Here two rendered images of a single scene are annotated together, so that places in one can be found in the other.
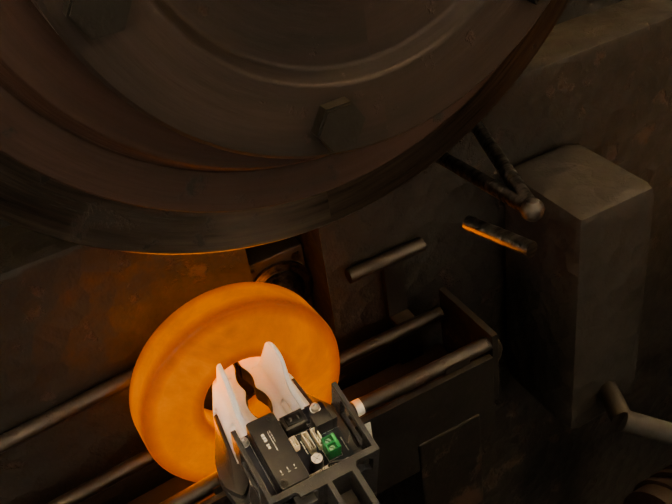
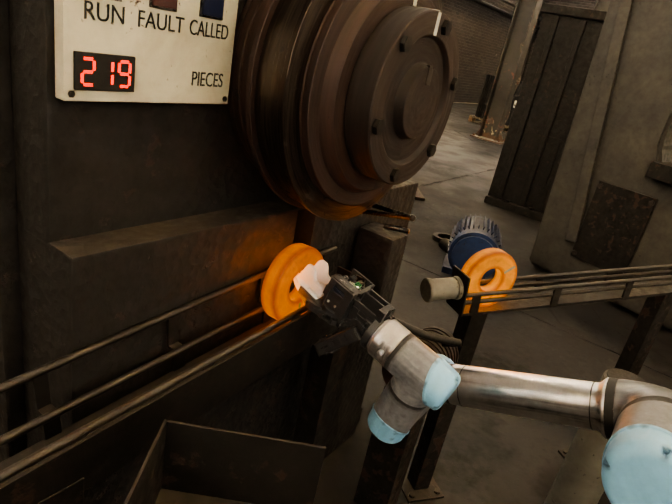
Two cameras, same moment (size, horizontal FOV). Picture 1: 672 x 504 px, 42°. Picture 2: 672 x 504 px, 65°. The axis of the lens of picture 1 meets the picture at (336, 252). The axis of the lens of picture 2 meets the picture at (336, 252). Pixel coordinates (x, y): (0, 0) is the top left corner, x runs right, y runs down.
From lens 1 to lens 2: 64 cm
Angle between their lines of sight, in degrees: 33
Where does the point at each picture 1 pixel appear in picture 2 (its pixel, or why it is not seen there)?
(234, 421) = (310, 286)
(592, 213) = (395, 239)
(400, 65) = (405, 163)
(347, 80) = (397, 164)
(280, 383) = (322, 275)
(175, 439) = (280, 297)
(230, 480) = (315, 303)
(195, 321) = (296, 250)
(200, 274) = (281, 241)
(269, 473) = (344, 290)
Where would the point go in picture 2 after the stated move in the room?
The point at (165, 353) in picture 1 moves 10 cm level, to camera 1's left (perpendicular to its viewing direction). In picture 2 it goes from (288, 260) to (235, 263)
